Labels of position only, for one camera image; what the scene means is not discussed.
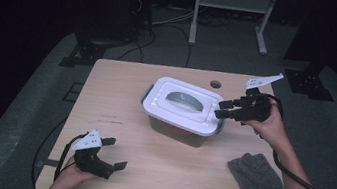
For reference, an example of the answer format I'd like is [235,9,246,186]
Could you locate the person's right hand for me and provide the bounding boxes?
[239,94,295,151]

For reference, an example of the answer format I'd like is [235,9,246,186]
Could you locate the white floor cables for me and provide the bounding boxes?
[150,3,197,32]

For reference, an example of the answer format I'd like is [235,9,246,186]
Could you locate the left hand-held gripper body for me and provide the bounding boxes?
[67,126,121,181]

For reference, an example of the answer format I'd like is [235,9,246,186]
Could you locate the black stand base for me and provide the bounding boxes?
[281,60,337,103]
[58,34,109,74]

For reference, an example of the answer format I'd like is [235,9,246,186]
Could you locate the person's left hand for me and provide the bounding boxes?
[52,155,98,189]

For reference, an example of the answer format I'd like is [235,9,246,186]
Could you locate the brown transparent storage box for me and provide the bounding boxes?
[134,82,231,153]

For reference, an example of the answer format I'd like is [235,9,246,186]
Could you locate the black floor cable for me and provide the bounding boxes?
[147,21,197,69]
[116,26,159,67]
[28,115,68,189]

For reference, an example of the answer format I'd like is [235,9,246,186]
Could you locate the dark tape strip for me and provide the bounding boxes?
[35,156,61,172]

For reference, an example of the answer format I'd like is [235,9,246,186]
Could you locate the right hand-held gripper black cable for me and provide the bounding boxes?
[250,93,337,189]

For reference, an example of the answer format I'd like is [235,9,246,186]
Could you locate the left hand-held gripper black cable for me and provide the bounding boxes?
[54,128,90,186]

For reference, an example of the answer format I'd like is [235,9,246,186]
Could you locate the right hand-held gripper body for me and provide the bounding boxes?
[235,67,286,129]

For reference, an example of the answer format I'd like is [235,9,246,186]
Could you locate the hand-held gripper black cable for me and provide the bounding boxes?
[54,128,90,186]
[250,93,337,189]

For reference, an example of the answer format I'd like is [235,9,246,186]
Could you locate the grey fuzzy cloth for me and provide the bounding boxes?
[223,148,294,189]

